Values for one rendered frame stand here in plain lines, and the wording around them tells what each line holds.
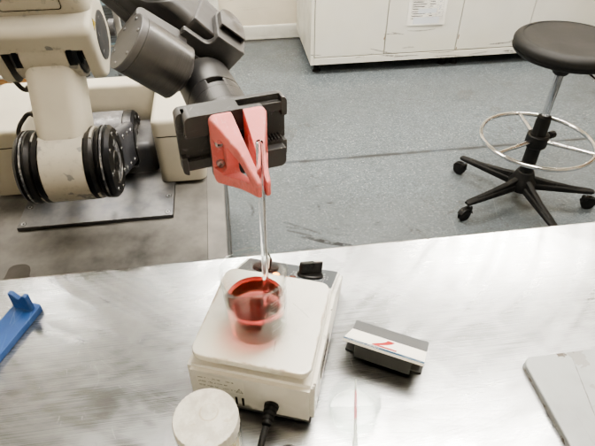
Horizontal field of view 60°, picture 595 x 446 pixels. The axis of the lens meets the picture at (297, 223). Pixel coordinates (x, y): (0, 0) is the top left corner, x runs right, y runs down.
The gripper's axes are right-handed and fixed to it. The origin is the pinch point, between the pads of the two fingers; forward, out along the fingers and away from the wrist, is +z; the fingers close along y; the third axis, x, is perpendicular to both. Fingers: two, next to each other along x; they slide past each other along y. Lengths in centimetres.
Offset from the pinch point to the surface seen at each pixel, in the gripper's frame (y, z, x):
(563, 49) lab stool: 119, -79, 36
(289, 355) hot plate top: 0.5, 5.1, 17.0
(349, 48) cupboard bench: 116, -213, 86
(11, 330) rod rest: -27.2, -15.1, 25.2
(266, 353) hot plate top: -1.5, 4.1, 17.0
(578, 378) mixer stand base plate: 31.0, 14.2, 24.4
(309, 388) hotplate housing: 1.6, 7.9, 19.1
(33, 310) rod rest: -24.8, -17.4, 25.1
